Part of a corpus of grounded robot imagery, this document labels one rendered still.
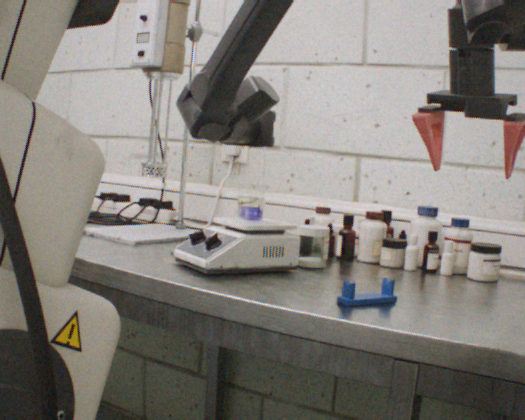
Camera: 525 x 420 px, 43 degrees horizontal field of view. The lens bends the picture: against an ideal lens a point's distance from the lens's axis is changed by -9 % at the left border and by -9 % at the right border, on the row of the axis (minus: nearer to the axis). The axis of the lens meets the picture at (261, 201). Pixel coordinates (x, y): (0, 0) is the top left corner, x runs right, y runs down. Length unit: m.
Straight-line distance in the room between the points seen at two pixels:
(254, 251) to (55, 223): 0.93
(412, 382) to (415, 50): 0.92
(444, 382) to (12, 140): 0.75
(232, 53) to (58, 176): 0.69
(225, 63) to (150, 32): 0.62
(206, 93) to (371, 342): 0.45
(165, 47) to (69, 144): 1.30
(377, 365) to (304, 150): 0.91
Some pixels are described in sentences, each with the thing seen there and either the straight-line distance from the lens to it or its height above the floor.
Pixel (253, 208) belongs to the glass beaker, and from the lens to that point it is 1.34.
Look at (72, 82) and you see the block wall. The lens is 2.46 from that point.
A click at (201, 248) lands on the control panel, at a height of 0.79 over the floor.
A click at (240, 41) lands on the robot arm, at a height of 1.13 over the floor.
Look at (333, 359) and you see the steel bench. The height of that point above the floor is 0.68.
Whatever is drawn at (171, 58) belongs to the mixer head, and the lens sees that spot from 1.68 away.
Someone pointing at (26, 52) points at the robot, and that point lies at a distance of 0.42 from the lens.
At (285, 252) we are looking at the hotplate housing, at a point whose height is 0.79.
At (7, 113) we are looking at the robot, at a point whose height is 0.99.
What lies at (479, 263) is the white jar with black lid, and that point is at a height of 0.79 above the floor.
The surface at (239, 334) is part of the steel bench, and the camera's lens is 1.14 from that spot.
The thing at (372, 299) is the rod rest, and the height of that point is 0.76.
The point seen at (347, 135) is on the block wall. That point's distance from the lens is 1.75.
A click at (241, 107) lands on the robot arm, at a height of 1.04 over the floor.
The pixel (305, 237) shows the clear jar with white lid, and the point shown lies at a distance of 1.40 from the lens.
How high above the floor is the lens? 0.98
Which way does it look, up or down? 4 degrees down
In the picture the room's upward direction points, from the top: 4 degrees clockwise
